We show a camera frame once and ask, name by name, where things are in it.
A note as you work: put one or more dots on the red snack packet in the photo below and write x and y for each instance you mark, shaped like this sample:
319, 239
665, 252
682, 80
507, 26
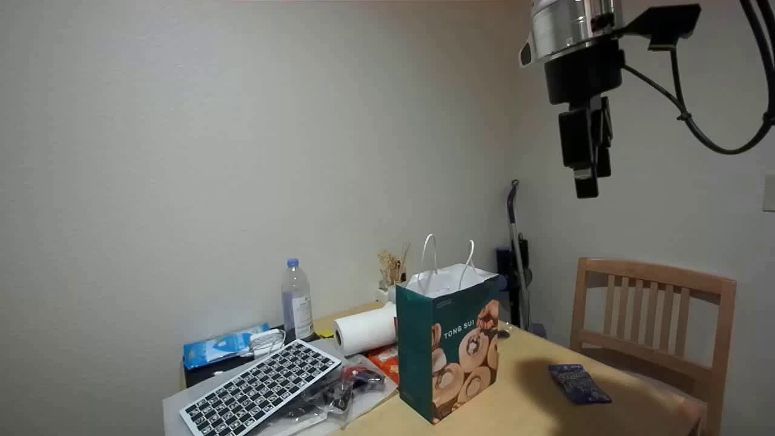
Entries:
386, 362

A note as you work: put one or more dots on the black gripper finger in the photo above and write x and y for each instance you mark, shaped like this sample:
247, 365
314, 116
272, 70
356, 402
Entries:
587, 182
607, 136

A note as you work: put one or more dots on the clear plastic bag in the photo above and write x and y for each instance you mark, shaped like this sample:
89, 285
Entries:
347, 391

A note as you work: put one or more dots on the clear plastic water bottle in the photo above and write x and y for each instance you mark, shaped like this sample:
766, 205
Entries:
296, 307

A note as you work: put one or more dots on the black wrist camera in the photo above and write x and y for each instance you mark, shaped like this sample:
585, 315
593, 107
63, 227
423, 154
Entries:
668, 22

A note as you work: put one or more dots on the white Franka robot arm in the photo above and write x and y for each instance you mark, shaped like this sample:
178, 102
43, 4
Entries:
565, 26

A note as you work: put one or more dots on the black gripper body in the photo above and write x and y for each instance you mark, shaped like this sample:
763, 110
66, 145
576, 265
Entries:
585, 76

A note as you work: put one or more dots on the wooden slat chair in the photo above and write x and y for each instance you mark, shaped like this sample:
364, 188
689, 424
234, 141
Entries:
654, 355

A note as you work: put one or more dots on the dark blue sachet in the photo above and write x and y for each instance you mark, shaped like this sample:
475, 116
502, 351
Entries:
577, 384

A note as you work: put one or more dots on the reed diffuser with sticks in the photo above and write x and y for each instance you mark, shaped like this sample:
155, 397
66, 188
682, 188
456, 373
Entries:
393, 270

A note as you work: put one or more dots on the black upright vacuum cleaner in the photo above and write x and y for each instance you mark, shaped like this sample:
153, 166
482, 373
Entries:
517, 267

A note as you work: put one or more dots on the blue tissue box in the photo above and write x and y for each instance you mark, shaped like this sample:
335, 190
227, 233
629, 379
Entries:
220, 351

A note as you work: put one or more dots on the green donut print paper bag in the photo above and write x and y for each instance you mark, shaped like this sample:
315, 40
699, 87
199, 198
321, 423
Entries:
445, 346

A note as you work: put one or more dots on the white paper towel roll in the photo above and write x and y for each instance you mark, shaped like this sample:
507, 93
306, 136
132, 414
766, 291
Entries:
366, 331

